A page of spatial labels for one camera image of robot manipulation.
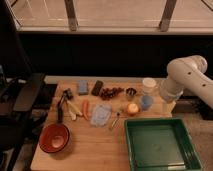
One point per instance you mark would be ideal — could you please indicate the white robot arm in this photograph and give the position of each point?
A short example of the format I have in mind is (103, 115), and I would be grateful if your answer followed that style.
(187, 73)

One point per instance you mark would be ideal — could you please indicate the dark brown rectangular block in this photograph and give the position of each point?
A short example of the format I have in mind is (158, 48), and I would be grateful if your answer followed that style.
(97, 88)

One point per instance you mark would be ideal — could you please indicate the blue sponge block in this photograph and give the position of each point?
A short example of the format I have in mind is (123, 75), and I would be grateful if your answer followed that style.
(82, 87)

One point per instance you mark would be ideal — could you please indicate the orange carrot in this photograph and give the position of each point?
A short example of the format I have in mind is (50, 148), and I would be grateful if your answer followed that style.
(85, 106)

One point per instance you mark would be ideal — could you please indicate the light blue cloth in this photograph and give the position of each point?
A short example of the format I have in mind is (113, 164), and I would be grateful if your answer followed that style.
(100, 115)

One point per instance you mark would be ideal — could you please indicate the small metal spoon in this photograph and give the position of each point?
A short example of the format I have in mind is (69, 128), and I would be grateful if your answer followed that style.
(115, 121)

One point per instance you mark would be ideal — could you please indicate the red yellow apple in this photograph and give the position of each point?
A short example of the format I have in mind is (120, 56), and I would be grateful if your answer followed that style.
(132, 109)

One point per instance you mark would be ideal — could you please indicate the small black toy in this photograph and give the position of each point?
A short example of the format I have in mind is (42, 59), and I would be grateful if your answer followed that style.
(68, 94)

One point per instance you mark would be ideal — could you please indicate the light blue cup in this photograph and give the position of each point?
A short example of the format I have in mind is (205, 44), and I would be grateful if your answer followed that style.
(146, 102)

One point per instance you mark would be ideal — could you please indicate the white plastic cup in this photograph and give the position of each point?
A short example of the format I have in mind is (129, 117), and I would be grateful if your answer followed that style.
(148, 85)

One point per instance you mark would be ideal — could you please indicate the green plastic tray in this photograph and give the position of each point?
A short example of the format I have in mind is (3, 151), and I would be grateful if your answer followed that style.
(160, 145)

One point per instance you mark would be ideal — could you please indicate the red frying pan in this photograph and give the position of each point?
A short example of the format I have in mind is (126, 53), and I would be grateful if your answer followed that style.
(55, 137)

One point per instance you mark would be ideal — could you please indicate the black office chair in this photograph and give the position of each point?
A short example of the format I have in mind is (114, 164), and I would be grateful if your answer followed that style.
(20, 87)

